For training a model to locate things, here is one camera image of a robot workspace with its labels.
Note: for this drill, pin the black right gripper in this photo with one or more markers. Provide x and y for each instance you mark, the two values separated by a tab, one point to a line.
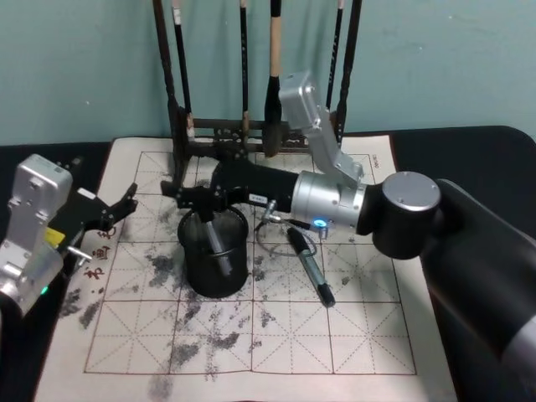
259	184

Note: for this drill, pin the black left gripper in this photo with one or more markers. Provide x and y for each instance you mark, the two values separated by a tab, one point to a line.
86	211

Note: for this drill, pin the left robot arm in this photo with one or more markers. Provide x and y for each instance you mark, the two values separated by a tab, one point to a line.
37	184

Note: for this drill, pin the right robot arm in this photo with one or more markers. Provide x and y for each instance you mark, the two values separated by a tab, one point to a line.
410	218

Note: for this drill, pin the dark wooden brush rack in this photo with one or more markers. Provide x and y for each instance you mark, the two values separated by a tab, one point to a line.
209	123

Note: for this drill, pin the black mesh pen holder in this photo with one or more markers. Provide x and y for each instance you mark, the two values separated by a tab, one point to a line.
218	285

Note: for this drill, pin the thin black calligraphy brush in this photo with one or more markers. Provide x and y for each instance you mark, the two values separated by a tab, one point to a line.
243	63
335	54

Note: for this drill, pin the black brush with white tip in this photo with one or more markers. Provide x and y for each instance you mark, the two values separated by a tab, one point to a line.
181	54

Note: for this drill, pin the black and grey marker pen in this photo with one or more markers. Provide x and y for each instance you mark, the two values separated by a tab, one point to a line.
312	268

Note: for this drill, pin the cream gridded calligraphy mat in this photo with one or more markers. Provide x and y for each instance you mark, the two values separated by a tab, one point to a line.
293	343

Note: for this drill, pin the black table cloth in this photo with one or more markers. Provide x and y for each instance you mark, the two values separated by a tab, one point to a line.
460	155

